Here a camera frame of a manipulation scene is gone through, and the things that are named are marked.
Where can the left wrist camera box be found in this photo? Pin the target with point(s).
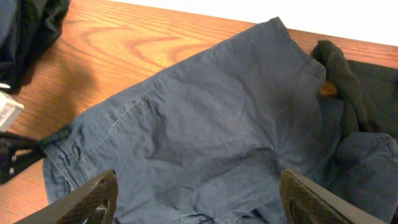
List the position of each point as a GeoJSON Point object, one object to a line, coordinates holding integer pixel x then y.
{"type": "Point", "coordinates": [10, 110]}

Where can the black t-shirt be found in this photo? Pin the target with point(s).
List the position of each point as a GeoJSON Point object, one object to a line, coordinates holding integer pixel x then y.
{"type": "Point", "coordinates": [369, 91]}

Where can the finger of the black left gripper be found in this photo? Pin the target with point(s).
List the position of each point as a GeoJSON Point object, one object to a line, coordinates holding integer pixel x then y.
{"type": "Point", "coordinates": [17, 154]}

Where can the dark navy folded clothes pile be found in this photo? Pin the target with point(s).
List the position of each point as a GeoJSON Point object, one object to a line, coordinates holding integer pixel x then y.
{"type": "Point", "coordinates": [28, 29]}

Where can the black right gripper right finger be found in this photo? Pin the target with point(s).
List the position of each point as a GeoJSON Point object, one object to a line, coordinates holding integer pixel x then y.
{"type": "Point", "coordinates": [307, 202]}

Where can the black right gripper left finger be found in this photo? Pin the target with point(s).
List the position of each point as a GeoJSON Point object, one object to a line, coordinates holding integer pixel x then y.
{"type": "Point", "coordinates": [93, 202]}

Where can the blue denim shorts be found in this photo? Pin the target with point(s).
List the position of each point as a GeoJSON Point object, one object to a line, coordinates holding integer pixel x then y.
{"type": "Point", "coordinates": [206, 140]}

